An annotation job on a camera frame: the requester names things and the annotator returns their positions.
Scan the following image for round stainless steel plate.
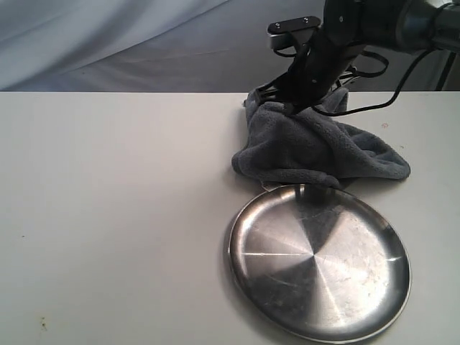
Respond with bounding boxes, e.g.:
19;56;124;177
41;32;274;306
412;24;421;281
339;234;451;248
227;184;412;344

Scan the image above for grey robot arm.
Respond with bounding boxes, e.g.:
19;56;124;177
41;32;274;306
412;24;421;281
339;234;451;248
254;1;459;113

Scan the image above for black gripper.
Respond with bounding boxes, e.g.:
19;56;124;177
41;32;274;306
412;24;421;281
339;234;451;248
255;1;365;116

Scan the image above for grey backdrop sheet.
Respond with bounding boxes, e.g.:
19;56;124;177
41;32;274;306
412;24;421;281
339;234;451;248
0;0;460;93

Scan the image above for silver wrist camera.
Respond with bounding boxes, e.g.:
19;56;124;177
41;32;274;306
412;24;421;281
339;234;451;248
267;16;321;50

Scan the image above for grey fleece cloth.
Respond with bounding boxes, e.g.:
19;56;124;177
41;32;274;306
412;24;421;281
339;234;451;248
231;91;411;188

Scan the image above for black camera cable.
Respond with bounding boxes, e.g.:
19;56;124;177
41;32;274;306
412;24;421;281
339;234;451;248
275;35;454;116

